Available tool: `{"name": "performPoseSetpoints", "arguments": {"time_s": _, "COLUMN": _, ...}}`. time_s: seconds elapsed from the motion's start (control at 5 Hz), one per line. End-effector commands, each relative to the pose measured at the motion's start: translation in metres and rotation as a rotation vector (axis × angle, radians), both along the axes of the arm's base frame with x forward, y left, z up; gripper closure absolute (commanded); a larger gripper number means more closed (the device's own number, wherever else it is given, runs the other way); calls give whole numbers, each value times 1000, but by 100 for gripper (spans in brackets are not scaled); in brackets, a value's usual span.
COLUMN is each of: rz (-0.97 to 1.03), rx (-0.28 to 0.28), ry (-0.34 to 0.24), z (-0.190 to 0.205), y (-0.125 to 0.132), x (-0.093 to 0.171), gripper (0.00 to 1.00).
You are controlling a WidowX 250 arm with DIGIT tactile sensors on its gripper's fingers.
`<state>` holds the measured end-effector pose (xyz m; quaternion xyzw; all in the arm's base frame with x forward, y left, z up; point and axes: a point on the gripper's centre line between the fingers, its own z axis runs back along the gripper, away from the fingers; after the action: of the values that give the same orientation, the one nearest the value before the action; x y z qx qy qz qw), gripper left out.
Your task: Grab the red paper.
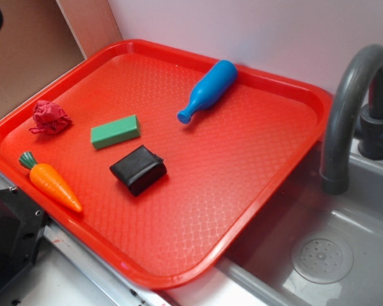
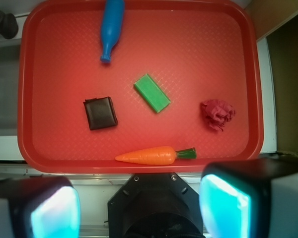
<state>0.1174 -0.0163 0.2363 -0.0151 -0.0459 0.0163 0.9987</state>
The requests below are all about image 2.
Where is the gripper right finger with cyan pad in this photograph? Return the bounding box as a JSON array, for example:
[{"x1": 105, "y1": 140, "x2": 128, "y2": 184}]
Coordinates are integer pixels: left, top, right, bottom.
[{"x1": 199, "y1": 158, "x2": 298, "y2": 238}]

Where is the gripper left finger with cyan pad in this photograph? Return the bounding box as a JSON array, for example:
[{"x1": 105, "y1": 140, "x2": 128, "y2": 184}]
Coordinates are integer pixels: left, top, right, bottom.
[{"x1": 0, "y1": 177, "x2": 80, "y2": 238}]

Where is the crumpled red paper ball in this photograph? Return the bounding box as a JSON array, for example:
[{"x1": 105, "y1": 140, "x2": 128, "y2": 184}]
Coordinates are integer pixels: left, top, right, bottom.
[{"x1": 201, "y1": 99, "x2": 236, "y2": 132}]

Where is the orange toy carrot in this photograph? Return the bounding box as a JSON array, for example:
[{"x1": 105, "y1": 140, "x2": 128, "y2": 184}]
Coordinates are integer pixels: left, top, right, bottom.
[{"x1": 115, "y1": 146, "x2": 197, "y2": 166}]

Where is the black leather wallet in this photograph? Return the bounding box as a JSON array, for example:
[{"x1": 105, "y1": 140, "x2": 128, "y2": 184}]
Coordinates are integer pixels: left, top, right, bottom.
[{"x1": 83, "y1": 97, "x2": 118, "y2": 130}]

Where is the red plastic tray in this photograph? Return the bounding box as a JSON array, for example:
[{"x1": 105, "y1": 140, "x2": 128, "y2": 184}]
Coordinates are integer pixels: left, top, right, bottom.
[{"x1": 17, "y1": 0, "x2": 263, "y2": 174}]

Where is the green rectangular block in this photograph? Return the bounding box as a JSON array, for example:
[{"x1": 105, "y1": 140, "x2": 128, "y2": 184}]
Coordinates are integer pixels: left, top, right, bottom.
[{"x1": 134, "y1": 74, "x2": 171, "y2": 113}]

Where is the dark blurry object top left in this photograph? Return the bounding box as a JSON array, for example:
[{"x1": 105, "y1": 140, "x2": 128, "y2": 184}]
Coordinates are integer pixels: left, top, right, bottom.
[{"x1": 0, "y1": 10, "x2": 19, "y2": 40}]

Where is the blue plastic bottle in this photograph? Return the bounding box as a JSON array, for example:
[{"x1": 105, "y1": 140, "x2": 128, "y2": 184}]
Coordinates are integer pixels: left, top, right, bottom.
[{"x1": 100, "y1": 0, "x2": 125, "y2": 63}]

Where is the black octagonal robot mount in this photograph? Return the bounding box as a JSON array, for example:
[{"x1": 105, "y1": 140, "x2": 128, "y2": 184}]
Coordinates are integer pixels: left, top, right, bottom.
[{"x1": 107, "y1": 173, "x2": 204, "y2": 238}]

